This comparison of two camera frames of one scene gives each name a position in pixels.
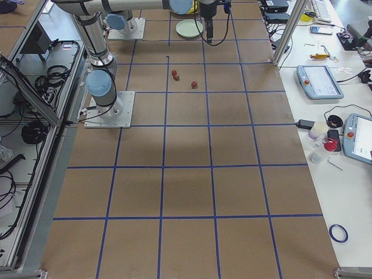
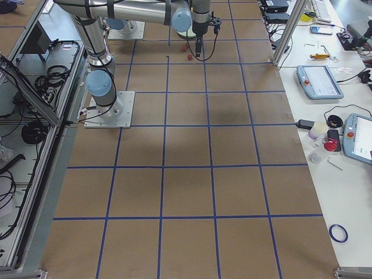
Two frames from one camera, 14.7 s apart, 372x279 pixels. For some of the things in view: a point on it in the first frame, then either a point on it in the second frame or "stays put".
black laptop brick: x=277 y=18 stays put
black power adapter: x=305 y=124 stays put
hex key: x=328 y=160 stays put
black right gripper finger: x=211 y=29 to x=200 y=39
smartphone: x=321 y=29 stays put
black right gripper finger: x=208 y=31 to x=197 y=46
